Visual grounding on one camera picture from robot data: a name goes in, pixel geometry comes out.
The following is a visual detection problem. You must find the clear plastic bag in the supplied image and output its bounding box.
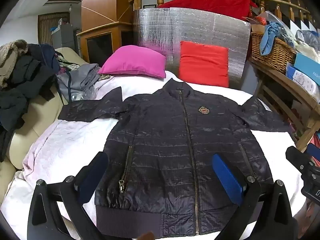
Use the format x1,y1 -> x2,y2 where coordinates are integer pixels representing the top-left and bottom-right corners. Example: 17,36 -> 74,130
296,29 -> 320,55

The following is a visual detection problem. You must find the wicker basket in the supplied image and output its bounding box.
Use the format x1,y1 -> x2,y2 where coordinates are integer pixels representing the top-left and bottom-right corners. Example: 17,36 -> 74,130
251,31 -> 297,74

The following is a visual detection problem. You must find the blue cloth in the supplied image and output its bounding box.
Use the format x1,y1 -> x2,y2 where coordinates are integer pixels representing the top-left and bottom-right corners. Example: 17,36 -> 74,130
259,21 -> 292,55

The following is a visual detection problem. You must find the red blanket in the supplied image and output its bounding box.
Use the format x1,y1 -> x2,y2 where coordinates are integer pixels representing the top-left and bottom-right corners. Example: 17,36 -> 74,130
157,0 -> 258,22

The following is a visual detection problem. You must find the pink pillow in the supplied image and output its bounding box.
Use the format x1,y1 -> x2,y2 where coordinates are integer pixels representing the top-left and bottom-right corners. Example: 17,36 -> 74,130
98,45 -> 167,78

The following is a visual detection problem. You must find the white bed cover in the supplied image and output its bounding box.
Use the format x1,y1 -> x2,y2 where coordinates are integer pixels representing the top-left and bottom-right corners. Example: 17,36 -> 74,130
0,70 -> 308,240

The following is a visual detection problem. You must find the wooden cabinet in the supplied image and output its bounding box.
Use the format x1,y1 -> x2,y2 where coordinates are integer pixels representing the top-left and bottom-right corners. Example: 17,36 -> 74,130
76,0 -> 134,64

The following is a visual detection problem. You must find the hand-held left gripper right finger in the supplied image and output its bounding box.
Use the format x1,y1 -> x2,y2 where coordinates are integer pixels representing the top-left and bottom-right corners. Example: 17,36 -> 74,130
211,154 -> 299,240

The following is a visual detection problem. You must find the pile of dark clothes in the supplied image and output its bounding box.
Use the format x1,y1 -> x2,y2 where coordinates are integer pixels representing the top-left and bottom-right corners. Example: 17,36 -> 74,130
0,43 -> 62,163

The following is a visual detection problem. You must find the wooden shelf unit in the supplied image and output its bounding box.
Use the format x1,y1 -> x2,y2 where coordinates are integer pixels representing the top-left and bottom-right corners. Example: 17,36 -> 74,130
247,57 -> 320,153

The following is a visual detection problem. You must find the grey folded garment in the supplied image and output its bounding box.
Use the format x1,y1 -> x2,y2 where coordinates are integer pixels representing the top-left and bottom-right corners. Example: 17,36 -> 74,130
57,64 -> 100,103

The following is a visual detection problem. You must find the dark navy quilted jacket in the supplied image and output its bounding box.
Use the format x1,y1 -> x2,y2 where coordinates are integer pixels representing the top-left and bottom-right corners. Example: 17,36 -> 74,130
58,78 -> 293,237

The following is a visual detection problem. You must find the blue box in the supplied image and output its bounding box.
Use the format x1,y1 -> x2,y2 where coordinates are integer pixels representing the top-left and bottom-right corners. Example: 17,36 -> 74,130
294,52 -> 320,79

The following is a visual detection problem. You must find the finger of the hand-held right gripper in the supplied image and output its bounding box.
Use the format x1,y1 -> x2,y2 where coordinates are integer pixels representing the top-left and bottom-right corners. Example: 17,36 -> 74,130
286,146 -> 314,174
306,143 -> 320,167

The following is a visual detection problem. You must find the grey appliance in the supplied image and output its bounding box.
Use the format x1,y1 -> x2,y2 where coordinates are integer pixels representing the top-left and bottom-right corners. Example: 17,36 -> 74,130
51,24 -> 75,50

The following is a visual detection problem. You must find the red pillow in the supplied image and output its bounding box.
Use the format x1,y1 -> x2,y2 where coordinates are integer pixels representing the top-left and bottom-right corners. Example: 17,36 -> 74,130
178,41 -> 230,87

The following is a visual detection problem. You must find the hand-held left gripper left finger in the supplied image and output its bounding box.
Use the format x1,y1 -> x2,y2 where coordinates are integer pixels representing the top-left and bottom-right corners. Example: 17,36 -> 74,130
27,151 -> 110,240

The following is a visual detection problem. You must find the fur-trimmed brown coat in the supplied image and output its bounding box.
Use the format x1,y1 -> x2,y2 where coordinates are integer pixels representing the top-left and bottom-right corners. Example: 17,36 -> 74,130
0,39 -> 29,88

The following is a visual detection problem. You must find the white printed box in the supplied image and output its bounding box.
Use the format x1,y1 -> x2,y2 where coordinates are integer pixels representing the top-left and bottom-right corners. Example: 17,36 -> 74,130
286,66 -> 320,95

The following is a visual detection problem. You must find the patterned cloth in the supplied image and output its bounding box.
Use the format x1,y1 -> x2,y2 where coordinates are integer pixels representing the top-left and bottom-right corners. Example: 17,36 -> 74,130
56,52 -> 84,72

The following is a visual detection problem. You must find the beige sofa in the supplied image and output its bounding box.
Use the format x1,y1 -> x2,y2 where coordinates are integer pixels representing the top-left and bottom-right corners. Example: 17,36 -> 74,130
0,47 -> 90,203

